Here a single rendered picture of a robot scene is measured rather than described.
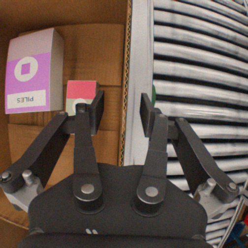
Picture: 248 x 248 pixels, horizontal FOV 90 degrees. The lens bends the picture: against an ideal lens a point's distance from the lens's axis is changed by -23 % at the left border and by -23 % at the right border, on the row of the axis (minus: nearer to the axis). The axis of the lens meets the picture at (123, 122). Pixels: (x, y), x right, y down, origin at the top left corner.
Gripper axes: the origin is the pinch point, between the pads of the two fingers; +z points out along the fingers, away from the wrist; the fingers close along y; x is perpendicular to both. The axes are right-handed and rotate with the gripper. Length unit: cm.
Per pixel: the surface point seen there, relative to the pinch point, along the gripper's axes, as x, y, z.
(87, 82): 1.0, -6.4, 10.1
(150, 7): 18.9, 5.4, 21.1
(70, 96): -1.4, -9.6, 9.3
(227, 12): 32, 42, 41
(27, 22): 14.8, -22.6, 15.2
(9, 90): 0.4, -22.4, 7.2
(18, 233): -37.4, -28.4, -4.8
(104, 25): 12.9, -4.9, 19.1
